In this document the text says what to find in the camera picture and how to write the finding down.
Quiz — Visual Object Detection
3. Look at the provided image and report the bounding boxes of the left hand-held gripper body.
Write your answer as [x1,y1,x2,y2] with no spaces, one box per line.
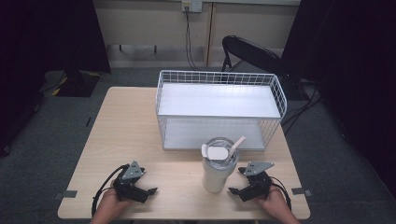
[112,160,149,204]

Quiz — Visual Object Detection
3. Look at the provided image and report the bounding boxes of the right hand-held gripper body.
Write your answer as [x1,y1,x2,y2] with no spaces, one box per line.
[238,161,276,203]

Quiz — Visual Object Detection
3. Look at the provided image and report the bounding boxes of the white tumbler with straw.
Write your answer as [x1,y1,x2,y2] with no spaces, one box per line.
[200,135,248,194]

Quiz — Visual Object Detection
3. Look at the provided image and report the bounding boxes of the white wire basket rack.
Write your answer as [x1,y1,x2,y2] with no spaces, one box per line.
[155,69,288,152]

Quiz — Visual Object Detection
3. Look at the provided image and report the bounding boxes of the person's right hand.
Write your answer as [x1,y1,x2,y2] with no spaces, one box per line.
[256,186,301,224]

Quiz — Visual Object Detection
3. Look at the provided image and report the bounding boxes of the person's left hand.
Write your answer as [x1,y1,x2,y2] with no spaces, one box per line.
[89,187,135,224]

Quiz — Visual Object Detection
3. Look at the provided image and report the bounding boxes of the grey tape strip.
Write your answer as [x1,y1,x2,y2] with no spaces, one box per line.
[290,187,314,198]
[52,189,78,201]

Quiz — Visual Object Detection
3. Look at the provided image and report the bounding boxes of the black stand base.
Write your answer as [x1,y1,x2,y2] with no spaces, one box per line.
[39,69,103,98]

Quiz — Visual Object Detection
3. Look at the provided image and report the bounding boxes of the black folding chair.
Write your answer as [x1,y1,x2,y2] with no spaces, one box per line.
[220,35,290,79]

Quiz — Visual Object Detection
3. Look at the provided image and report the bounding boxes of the black curtain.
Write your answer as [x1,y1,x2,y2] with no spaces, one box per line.
[280,0,396,200]
[0,0,112,158]

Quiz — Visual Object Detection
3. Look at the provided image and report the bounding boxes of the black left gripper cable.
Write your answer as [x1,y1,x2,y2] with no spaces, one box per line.
[91,163,131,217]

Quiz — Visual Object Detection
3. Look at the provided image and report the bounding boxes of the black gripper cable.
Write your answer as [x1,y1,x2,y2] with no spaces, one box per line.
[268,175,293,211]
[91,163,131,217]

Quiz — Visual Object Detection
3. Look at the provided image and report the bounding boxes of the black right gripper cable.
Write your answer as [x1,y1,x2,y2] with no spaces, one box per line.
[268,175,293,211]

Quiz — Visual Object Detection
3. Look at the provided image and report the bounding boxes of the black floor cables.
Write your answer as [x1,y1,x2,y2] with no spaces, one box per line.
[279,83,324,135]

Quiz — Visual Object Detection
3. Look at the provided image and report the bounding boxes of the black wall socket cable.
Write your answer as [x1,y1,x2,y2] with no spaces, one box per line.
[184,6,204,72]

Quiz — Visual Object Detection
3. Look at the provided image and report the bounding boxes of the white wall socket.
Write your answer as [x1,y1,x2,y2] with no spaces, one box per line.
[181,0,204,14]

